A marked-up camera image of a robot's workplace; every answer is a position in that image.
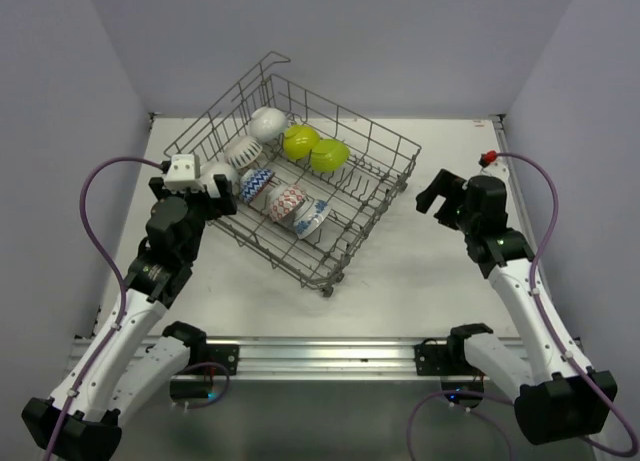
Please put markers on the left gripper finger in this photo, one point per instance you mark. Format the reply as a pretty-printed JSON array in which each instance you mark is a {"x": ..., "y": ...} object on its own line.
[
  {"x": 225, "y": 204},
  {"x": 158, "y": 188}
]

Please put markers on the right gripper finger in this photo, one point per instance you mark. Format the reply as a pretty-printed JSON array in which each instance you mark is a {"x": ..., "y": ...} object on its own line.
[
  {"x": 443, "y": 184},
  {"x": 449, "y": 213}
]

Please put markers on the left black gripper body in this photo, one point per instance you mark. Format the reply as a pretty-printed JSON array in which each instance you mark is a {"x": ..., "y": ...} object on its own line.
[{"x": 200, "y": 208}]

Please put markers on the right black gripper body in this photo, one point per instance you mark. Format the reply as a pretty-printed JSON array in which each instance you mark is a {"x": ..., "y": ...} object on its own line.
[{"x": 467, "y": 220}]

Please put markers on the red lattice pattern bowl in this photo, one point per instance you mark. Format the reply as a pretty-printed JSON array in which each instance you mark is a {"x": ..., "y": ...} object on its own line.
[{"x": 284, "y": 200}]

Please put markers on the blue floral pattern bowl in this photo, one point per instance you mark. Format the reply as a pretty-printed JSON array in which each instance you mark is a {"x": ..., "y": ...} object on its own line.
[{"x": 310, "y": 216}]

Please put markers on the lime green bowl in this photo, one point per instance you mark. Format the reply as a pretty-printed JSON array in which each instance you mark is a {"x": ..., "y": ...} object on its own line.
[
  {"x": 328, "y": 155},
  {"x": 299, "y": 140}
]

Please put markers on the lime green bowl front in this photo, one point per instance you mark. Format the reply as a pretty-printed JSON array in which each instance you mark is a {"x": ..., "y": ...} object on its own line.
[{"x": 328, "y": 155}]

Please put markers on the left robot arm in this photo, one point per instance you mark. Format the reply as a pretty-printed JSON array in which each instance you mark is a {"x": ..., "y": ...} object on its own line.
[{"x": 83, "y": 418}]

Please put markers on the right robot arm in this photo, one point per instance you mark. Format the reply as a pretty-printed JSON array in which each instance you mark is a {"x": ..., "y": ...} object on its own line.
[{"x": 555, "y": 391}]

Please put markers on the blue zigzag pattern bowl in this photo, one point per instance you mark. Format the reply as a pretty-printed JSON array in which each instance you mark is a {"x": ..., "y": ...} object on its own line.
[{"x": 253, "y": 182}]

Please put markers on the white bowl with dark stripes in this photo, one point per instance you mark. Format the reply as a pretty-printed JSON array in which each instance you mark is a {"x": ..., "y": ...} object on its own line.
[{"x": 242, "y": 151}]

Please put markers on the plain white bowl at back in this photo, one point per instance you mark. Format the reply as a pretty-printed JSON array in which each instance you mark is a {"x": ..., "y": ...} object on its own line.
[{"x": 267, "y": 123}]

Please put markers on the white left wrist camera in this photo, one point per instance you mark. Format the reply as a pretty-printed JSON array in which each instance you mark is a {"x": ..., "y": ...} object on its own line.
[{"x": 183, "y": 173}]

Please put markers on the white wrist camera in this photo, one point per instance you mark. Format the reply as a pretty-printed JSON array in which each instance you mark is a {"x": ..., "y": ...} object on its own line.
[
  {"x": 183, "y": 173},
  {"x": 492, "y": 165}
]

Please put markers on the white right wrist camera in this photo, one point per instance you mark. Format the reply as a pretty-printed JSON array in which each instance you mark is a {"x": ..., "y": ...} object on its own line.
[{"x": 492, "y": 165}]

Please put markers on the grey wire dish rack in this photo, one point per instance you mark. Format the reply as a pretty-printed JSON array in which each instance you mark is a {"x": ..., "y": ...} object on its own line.
[{"x": 359, "y": 193}]

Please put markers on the aluminium mounting rail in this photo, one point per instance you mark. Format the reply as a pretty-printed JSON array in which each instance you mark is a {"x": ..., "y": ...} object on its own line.
[{"x": 276, "y": 358}]

